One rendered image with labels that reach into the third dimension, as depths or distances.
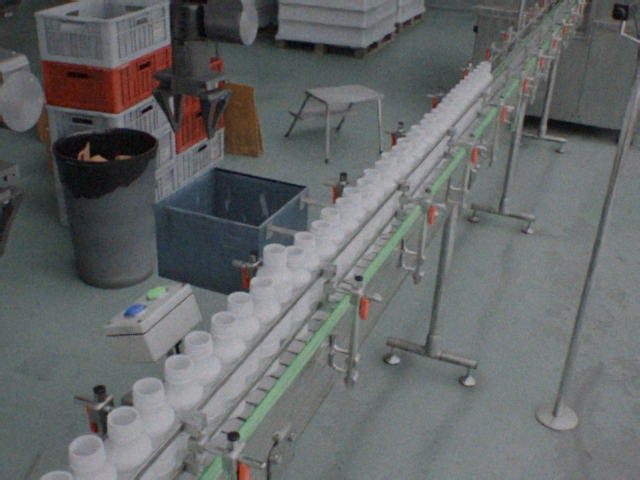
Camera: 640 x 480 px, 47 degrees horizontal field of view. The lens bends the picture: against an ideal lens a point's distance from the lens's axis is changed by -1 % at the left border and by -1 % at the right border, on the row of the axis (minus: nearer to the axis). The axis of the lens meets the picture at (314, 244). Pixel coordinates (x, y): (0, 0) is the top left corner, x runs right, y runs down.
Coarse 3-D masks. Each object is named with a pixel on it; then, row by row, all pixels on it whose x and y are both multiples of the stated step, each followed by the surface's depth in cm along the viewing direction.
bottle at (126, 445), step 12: (120, 408) 87; (132, 408) 87; (108, 420) 85; (120, 420) 88; (132, 420) 88; (108, 432) 86; (120, 432) 84; (132, 432) 85; (108, 444) 86; (120, 444) 85; (132, 444) 86; (144, 444) 87; (108, 456) 86; (120, 456) 85; (132, 456) 86; (144, 456) 86; (120, 468) 85; (132, 468) 86
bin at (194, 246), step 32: (192, 192) 208; (224, 192) 219; (256, 192) 214; (288, 192) 210; (160, 224) 193; (192, 224) 189; (224, 224) 185; (256, 224) 219; (288, 224) 198; (160, 256) 198; (192, 256) 193; (224, 256) 189; (224, 288) 193
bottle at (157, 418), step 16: (144, 384) 92; (160, 384) 91; (144, 400) 89; (160, 400) 91; (144, 416) 91; (160, 416) 91; (144, 432) 90; (160, 432) 91; (160, 464) 93; (176, 464) 97
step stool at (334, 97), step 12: (360, 84) 515; (312, 96) 488; (324, 96) 483; (336, 96) 484; (348, 96) 486; (360, 96) 487; (372, 96) 489; (300, 108) 508; (312, 108) 527; (324, 108) 528; (336, 108) 529; (348, 108) 530; (312, 120) 509; (288, 132) 528
